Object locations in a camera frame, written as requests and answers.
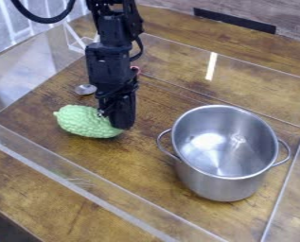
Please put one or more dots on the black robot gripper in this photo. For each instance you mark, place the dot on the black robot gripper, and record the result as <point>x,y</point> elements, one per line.
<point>112,76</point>

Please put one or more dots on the green bumpy bitter gourd toy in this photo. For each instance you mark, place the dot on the green bumpy bitter gourd toy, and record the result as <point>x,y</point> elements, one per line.
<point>81,120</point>

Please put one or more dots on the silver metal pot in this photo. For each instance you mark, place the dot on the silver metal pot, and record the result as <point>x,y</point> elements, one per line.
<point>224,149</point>

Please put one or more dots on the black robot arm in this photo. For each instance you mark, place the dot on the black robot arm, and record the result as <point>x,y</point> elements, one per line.
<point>120,25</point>

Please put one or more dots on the clear acrylic triangle stand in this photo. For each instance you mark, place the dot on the clear acrylic triangle stand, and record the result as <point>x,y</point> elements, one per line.
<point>77,43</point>

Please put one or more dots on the spoon with red handle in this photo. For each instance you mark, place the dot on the spoon with red handle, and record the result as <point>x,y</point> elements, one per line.
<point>88,89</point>

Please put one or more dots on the black strip on wall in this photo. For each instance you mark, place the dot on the black strip on wall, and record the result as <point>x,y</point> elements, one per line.
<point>236,21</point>

